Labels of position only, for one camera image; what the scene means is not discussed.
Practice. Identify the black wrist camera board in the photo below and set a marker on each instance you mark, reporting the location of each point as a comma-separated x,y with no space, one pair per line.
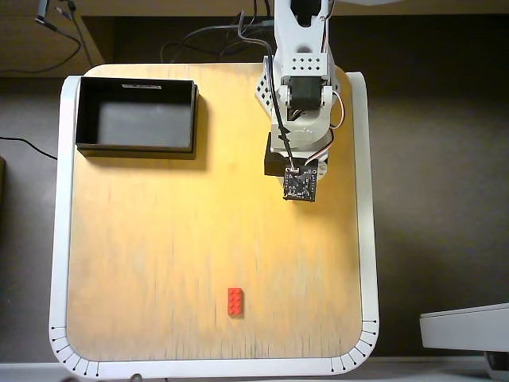
301,185

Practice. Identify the red lego block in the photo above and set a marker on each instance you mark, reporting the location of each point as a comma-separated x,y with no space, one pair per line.
235,301

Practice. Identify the wooden desk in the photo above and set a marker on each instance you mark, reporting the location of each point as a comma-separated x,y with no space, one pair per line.
24,40

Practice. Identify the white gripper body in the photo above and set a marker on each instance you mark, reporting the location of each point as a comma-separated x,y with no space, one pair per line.
273,164

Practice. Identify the white table rim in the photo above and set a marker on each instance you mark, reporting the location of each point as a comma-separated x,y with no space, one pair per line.
61,238

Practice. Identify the white flat device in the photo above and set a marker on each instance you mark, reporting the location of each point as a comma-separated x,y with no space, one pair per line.
465,330

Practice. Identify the grey curved stand base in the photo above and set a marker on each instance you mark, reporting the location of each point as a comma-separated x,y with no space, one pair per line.
497,366

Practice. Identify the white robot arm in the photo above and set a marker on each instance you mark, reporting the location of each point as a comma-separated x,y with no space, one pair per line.
302,47

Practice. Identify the black rectangular bin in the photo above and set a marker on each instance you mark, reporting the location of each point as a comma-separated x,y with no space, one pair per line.
139,123

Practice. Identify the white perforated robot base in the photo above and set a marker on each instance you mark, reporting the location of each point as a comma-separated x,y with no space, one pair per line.
263,89

